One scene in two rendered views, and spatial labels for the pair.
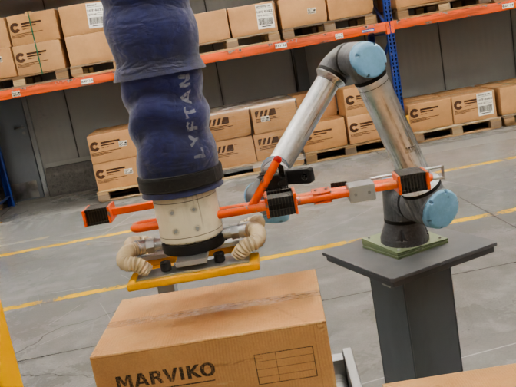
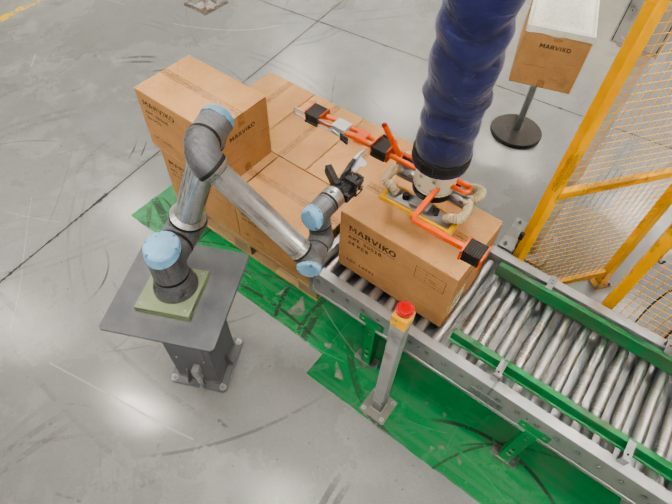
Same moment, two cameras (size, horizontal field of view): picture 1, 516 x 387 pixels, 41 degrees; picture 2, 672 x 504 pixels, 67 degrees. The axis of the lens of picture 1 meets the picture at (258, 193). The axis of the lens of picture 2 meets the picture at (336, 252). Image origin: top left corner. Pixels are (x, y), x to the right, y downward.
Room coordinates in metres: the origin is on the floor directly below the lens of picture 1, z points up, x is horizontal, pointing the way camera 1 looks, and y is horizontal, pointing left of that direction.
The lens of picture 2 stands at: (3.26, 0.65, 2.65)
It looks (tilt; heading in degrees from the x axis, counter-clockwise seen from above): 54 degrees down; 213
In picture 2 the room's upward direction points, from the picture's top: 3 degrees clockwise
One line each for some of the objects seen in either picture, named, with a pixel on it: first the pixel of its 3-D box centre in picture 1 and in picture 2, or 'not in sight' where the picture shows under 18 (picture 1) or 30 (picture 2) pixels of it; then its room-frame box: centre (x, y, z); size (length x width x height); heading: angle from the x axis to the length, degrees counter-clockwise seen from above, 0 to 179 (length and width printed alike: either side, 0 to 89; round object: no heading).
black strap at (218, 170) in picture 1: (180, 176); (441, 153); (1.83, 0.19, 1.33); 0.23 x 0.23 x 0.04
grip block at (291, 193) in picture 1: (280, 202); (383, 148); (1.82, -0.06, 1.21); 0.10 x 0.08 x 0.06; 179
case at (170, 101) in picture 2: not in sight; (206, 121); (1.76, -1.22, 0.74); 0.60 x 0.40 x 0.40; 87
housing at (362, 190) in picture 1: (360, 190); (341, 128); (1.81, -0.27, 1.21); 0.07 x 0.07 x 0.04; 89
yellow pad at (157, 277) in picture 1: (193, 266); not in sight; (1.73, 0.20, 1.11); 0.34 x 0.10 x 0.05; 89
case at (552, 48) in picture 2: not in sight; (554, 36); (-0.18, 0.10, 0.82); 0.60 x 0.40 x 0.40; 15
